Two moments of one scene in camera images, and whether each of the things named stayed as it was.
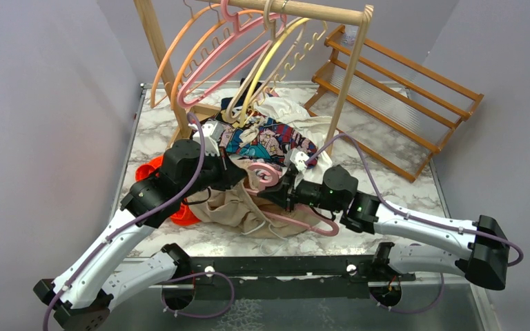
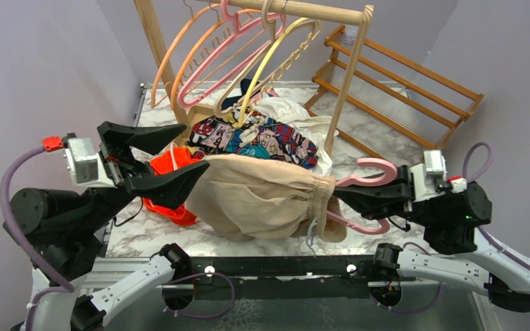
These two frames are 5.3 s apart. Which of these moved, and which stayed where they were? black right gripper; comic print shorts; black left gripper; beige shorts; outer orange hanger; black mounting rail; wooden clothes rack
Moved: black left gripper; black right gripper; beige shorts
Stayed: comic print shorts; wooden clothes rack; outer orange hanger; black mounting rail
